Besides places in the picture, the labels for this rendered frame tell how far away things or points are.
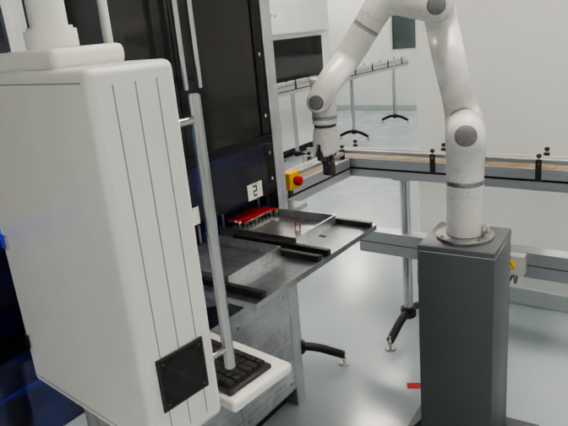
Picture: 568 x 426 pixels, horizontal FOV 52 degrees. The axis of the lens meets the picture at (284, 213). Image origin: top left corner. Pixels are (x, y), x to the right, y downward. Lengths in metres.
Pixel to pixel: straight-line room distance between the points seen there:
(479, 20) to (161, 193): 2.44
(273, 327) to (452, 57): 1.23
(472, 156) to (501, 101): 1.39
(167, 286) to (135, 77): 0.39
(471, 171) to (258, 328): 1.00
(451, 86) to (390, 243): 1.28
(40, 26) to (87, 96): 0.26
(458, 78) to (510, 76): 1.35
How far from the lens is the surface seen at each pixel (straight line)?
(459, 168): 1.94
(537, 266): 2.80
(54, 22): 1.23
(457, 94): 1.94
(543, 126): 3.24
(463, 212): 1.98
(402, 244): 3.00
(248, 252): 1.97
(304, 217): 2.23
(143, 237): 1.08
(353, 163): 2.97
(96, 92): 1.01
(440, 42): 1.92
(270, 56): 2.23
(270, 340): 2.41
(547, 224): 3.37
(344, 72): 1.90
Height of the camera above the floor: 1.58
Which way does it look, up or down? 17 degrees down
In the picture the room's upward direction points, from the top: 5 degrees counter-clockwise
